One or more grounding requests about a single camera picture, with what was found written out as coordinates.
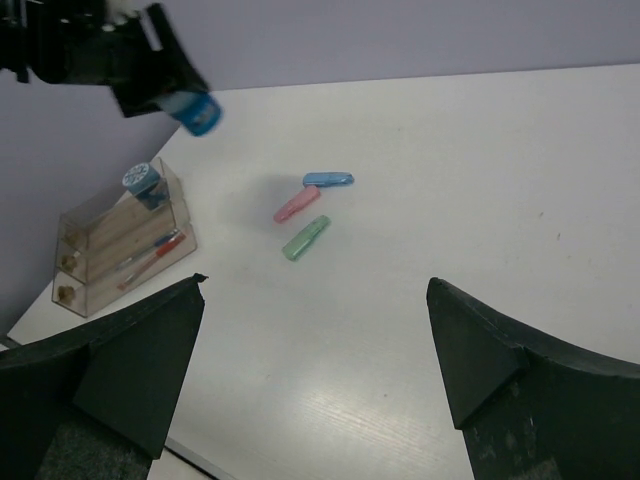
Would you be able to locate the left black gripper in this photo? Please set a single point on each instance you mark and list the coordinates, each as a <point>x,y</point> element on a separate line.
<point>135,53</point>

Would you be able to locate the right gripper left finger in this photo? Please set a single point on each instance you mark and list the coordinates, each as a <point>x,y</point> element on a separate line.
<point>97,401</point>

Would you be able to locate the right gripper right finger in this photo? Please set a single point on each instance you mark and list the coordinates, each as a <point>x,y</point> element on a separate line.
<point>529,405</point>

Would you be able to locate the blue slime jar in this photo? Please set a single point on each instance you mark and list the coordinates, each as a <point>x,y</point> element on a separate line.
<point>146,185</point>
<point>197,112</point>

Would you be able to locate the red pen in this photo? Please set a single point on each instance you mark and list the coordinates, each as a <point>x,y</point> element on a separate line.
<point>159,253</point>

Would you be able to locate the blue translucent eraser case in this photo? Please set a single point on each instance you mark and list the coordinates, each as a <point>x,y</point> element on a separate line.
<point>327,179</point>

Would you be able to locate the blue pen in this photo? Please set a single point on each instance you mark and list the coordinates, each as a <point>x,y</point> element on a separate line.
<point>156,245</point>

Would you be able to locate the clear brown three-compartment organizer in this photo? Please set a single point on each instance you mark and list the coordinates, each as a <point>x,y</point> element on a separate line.
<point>95,236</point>

